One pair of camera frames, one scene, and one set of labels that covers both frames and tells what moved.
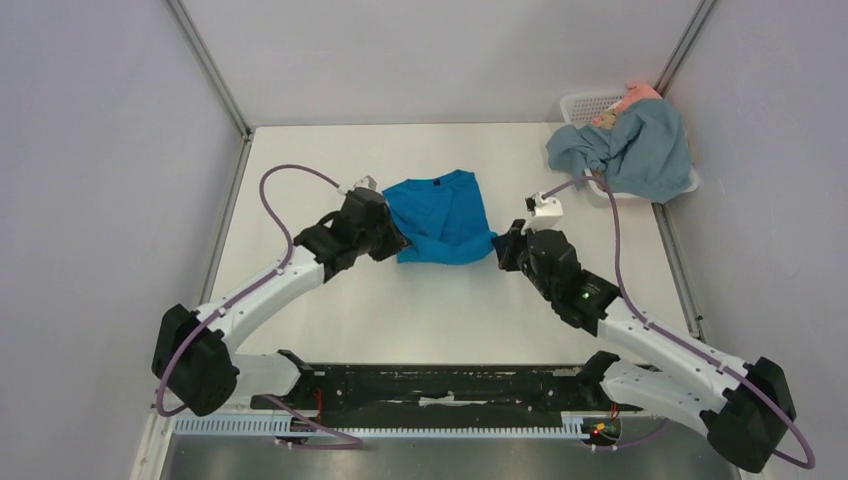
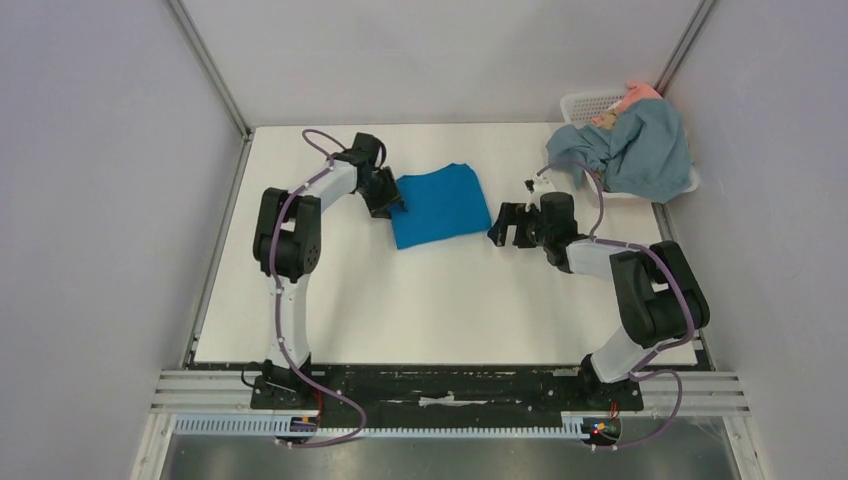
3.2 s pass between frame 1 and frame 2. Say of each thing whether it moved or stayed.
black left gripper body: moved
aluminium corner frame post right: stayed
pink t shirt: stayed
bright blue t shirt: moved
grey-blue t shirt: stayed
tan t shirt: stayed
